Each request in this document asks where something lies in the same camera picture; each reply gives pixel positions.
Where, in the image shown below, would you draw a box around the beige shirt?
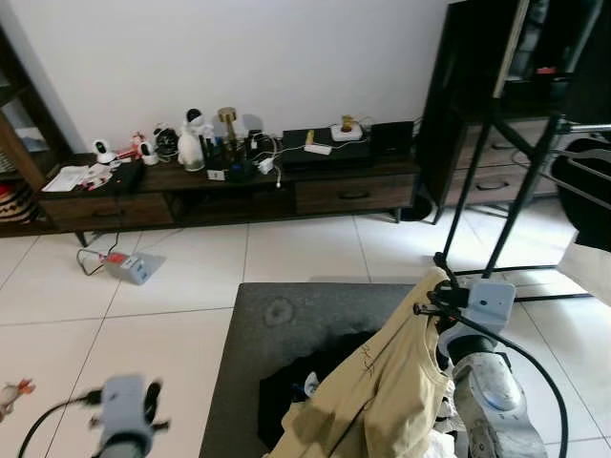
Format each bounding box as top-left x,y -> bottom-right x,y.
270,267 -> 459,458

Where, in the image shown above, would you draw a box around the grey power strip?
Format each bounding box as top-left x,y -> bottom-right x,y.
100,250 -> 165,285

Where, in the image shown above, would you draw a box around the grey orange plush toy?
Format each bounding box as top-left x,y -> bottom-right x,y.
0,379 -> 36,421

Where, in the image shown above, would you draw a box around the dark wooden low cabinet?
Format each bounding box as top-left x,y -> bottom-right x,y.
38,153 -> 421,247

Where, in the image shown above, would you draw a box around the white crumpled garment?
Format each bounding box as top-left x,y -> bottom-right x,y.
425,401 -> 471,458

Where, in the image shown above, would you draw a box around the black garment with blue marks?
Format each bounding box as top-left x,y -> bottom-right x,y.
258,329 -> 383,449

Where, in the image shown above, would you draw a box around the plain black top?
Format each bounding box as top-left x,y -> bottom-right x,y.
557,138 -> 611,254

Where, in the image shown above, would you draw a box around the black box speaker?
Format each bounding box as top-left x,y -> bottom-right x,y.
370,120 -> 415,159

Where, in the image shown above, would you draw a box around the black flat set-top box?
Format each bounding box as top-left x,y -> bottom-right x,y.
282,127 -> 375,173

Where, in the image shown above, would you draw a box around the white base with gold figure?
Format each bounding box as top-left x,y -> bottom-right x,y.
330,114 -> 366,142

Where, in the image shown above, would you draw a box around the tall black cabinet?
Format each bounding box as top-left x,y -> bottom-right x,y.
417,0 -> 611,222

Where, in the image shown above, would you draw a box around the dark wooden shelf unit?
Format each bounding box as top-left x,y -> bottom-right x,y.
0,29 -> 73,235

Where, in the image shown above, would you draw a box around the white paper sheets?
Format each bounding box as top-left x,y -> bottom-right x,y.
43,165 -> 106,194

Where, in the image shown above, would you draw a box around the red white stacked bowls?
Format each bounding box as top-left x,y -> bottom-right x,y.
0,181 -> 34,222

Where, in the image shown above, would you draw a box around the red white toy figure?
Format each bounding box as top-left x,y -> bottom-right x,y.
116,132 -> 160,168

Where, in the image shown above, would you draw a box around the white figure with black head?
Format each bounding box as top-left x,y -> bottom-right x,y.
179,108 -> 209,173

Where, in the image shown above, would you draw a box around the gold table ornament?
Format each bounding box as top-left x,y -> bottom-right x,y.
215,107 -> 240,144

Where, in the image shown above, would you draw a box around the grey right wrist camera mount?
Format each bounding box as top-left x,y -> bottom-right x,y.
465,279 -> 517,332

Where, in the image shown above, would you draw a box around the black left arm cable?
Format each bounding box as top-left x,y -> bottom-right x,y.
17,389 -> 104,458

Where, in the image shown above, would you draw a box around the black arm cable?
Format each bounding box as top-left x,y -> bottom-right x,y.
412,303 -> 571,458
17,389 -> 104,458

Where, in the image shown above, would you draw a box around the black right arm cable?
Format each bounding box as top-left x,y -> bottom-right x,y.
412,303 -> 571,458

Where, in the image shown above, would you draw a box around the white security camera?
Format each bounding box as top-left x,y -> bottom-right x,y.
91,138 -> 117,165

